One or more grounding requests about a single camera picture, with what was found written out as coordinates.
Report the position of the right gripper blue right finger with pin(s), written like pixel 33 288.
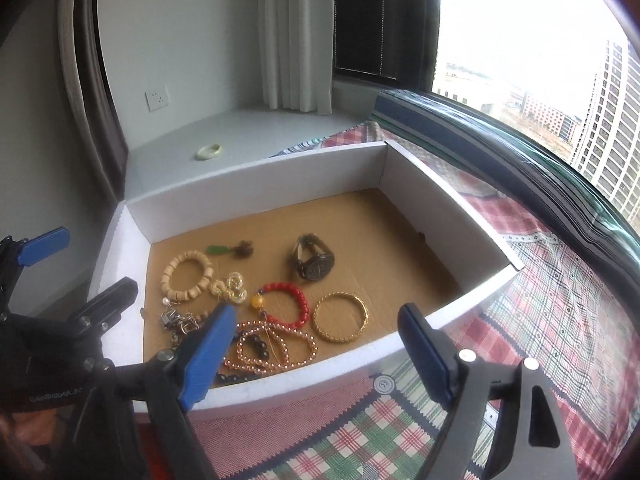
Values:
pixel 530 440

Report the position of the silver keyring charm cluster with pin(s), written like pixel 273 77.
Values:
pixel 182 323

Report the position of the gold chain trinket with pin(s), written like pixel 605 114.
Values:
pixel 230 289

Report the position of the plaid patchwork bed quilt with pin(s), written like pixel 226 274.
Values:
pixel 590 359

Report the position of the gold bangle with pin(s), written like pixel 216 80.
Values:
pixel 340 317

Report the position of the dark wrist watch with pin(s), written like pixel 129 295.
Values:
pixel 312 259

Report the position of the white cardboard box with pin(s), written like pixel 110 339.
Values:
pixel 343 237

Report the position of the white wall socket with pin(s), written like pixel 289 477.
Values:
pixel 157 98

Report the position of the white curtain left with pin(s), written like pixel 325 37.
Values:
pixel 296 45

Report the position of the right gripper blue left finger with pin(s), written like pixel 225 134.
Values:
pixel 170 384

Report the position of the dark brown drape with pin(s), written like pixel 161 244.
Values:
pixel 89 94

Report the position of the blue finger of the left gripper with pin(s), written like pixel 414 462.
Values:
pixel 42 247
pixel 103 311

